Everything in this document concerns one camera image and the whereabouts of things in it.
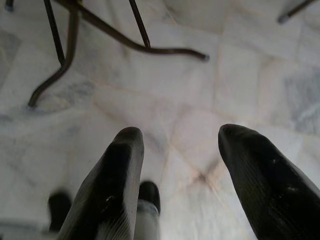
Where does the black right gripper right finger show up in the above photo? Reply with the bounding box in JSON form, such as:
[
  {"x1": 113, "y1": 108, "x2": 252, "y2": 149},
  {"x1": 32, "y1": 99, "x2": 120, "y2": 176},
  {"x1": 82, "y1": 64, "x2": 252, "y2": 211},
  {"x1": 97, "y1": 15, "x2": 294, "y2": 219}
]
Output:
[{"x1": 218, "y1": 123, "x2": 320, "y2": 240}]

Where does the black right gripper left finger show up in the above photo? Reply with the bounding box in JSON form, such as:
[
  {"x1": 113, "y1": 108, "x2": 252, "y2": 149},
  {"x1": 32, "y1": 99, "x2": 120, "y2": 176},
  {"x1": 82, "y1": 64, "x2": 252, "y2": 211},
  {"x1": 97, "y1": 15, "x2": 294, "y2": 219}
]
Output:
[{"x1": 57, "y1": 126, "x2": 145, "y2": 240}]

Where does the black robot left foot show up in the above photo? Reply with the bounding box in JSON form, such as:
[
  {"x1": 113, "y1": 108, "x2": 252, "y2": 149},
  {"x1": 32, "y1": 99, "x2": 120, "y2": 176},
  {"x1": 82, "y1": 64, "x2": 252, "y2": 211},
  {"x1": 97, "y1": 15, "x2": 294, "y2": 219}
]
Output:
[{"x1": 48, "y1": 191, "x2": 74, "y2": 232}]

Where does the marble-pattern folding table red edge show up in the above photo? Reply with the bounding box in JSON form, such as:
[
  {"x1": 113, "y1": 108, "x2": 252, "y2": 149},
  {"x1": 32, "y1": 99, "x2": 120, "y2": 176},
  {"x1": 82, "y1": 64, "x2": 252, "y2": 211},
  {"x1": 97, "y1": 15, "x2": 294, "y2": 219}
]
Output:
[
  {"x1": 4, "y1": 0, "x2": 211, "y2": 108},
  {"x1": 277, "y1": 0, "x2": 316, "y2": 25}
]

